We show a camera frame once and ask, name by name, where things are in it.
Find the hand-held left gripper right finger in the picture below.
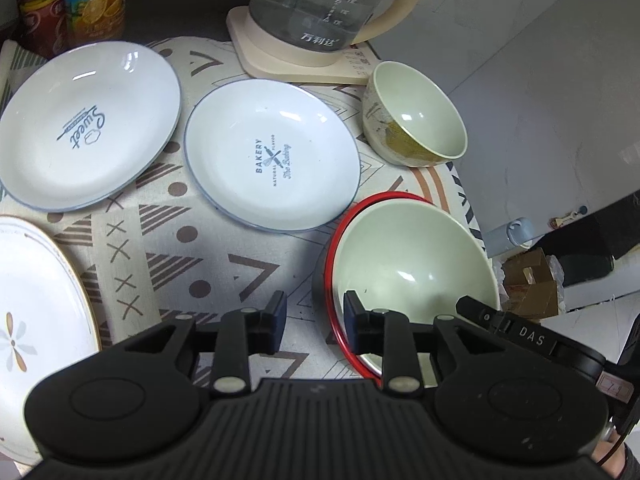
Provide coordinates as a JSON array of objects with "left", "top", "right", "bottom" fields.
[{"left": 343, "top": 290, "right": 497, "bottom": 395}]

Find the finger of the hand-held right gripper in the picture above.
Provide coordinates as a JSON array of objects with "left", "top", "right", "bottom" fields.
[{"left": 456, "top": 295, "right": 560, "bottom": 357}]

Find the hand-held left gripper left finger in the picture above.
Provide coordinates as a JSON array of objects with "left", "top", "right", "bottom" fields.
[{"left": 112, "top": 290, "right": 288, "bottom": 395}]

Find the large red-rimmed green bowl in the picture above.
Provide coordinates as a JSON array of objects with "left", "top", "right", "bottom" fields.
[{"left": 325, "top": 191, "right": 501, "bottom": 378}]

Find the small white blue-rimmed plate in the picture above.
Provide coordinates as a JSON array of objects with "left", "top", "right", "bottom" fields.
[{"left": 184, "top": 80, "right": 362, "bottom": 232}]

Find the small cream bowl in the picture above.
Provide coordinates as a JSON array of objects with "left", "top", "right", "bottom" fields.
[{"left": 362, "top": 60, "right": 468, "bottom": 167}]

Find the white gold-rimmed flower plate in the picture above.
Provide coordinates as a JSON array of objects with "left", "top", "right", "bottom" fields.
[{"left": 0, "top": 216, "right": 103, "bottom": 466}]

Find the large white blue-rimmed plate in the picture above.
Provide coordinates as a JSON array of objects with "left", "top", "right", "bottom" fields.
[{"left": 0, "top": 42, "right": 182, "bottom": 211}]

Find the person's right forearm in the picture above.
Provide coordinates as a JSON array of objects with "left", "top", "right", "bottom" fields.
[{"left": 592, "top": 440, "right": 640, "bottom": 480}]

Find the cardboard box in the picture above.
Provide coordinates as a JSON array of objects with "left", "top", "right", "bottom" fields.
[{"left": 502, "top": 247, "right": 561, "bottom": 321}]

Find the grey plastic fixture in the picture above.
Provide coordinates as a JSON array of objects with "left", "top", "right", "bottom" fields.
[{"left": 486, "top": 217, "right": 532, "bottom": 260}]

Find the patterned tablecloth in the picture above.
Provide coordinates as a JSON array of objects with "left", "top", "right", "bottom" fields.
[{"left": 0, "top": 35, "right": 488, "bottom": 463}]

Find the cream kettle base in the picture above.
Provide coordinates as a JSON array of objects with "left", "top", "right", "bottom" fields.
[{"left": 226, "top": 7, "right": 382, "bottom": 86}]

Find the orange juice bottle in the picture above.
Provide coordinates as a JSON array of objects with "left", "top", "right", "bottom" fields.
[{"left": 62, "top": 0, "right": 128, "bottom": 51}]

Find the glass kettle with cream handle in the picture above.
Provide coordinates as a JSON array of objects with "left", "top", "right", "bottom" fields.
[{"left": 248, "top": 0, "right": 418, "bottom": 56}]

